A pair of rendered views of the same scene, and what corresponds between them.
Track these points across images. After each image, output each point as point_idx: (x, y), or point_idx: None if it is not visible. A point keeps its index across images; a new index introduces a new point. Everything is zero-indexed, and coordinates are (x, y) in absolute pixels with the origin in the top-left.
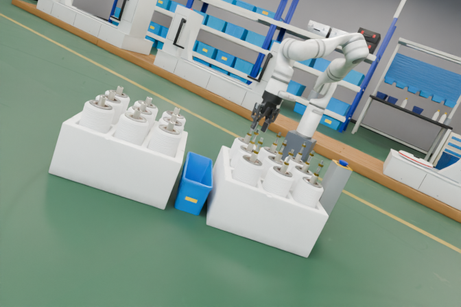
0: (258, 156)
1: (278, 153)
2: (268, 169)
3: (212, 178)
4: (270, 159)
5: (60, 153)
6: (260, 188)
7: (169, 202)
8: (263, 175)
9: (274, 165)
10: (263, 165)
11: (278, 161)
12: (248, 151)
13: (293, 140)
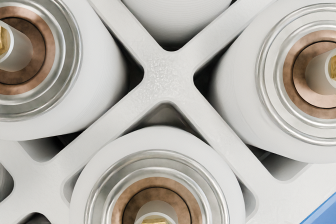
0: (132, 138)
1: (11, 46)
2: (109, 51)
3: (307, 220)
4: (79, 68)
5: None
6: None
7: None
8: (115, 70)
9: (99, 22)
10: (280, 10)
11: (22, 33)
12: (217, 188)
13: None
